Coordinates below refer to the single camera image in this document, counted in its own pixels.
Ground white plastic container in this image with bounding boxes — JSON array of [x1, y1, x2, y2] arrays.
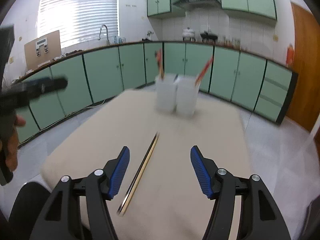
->
[[155, 73, 178, 113], [176, 76, 200, 116]]

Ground orange gas cylinder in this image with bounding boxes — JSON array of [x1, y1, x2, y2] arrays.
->
[[286, 44, 295, 67]]

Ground plain bamboo chopstick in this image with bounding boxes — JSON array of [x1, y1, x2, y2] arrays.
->
[[120, 132, 161, 217]]

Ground wooden door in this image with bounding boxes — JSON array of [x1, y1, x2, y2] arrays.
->
[[287, 3, 319, 132]]

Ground green base cabinet run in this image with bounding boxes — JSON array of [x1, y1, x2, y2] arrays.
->
[[18, 42, 298, 142]]

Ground window blinds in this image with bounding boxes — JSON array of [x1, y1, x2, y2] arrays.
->
[[37, 0, 119, 48]]

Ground right white plastic container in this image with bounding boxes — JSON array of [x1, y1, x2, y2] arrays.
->
[[176, 76, 200, 116]]

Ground person's left hand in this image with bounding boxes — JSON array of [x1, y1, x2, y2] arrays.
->
[[1, 115, 26, 172]]

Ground cardboard box on counter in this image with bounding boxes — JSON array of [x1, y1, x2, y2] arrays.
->
[[24, 30, 61, 70]]

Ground red-handled chopstick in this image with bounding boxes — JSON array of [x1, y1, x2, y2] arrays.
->
[[155, 49, 164, 80], [195, 56, 214, 86]]

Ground left white plastic container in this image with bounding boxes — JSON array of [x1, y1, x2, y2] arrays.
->
[[155, 73, 178, 113]]

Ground chrome kitchen faucet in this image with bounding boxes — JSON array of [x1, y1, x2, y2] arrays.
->
[[98, 24, 110, 46]]

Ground black wok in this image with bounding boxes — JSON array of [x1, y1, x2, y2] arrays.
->
[[200, 31, 218, 43]]

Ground white cooking pot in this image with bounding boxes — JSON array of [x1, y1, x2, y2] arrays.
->
[[182, 27, 196, 42]]

